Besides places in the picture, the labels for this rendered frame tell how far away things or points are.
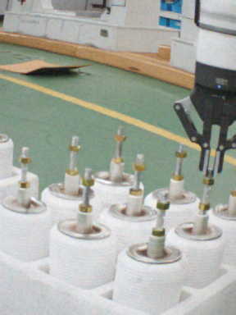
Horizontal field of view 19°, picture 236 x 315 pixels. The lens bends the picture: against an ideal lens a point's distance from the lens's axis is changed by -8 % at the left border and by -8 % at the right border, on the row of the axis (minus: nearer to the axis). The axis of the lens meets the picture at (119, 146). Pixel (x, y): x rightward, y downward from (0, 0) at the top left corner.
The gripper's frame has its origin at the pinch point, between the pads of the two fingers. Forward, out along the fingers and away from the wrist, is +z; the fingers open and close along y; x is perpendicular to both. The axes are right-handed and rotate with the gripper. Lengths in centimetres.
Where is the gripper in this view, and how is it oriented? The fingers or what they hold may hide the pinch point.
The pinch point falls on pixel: (211, 162)
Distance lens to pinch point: 99.9
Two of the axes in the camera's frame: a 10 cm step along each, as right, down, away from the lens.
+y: 9.8, 1.4, -1.4
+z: -1.0, 9.6, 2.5
